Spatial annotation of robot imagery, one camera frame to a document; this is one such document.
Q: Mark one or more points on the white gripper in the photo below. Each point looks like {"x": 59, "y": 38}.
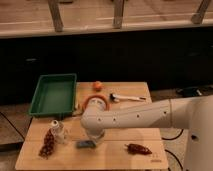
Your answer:
{"x": 96, "y": 138}

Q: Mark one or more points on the blue-grey sponge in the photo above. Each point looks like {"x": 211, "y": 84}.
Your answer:
{"x": 85, "y": 144}

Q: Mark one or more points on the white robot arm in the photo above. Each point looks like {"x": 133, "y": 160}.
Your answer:
{"x": 193, "y": 113}

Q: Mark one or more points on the green plastic tray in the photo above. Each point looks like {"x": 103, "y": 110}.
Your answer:
{"x": 54, "y": 96}

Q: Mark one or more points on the orange plastic bowl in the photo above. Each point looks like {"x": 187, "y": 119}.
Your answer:
{"x": 84, "y": 105}

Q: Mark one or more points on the clear plastic bottle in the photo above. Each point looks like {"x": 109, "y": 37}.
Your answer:
{"x": 59, "y": 132}

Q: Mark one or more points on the red chili pepper toy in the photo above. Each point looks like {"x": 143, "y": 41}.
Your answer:
{"x": 138, "y": 149}

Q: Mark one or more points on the small orange fruit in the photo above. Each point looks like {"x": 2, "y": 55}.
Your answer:
{"x": 97, "y": 86}

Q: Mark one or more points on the red grape bunch toy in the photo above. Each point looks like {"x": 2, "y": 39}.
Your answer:
{"x": 48, "y": 146}

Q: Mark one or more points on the dark power adapter box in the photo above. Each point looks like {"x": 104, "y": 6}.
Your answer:
{"x": 189, "y": 92}

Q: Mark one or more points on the white handled brush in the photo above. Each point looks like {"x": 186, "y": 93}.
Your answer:
{"x": 118, "y": 98}

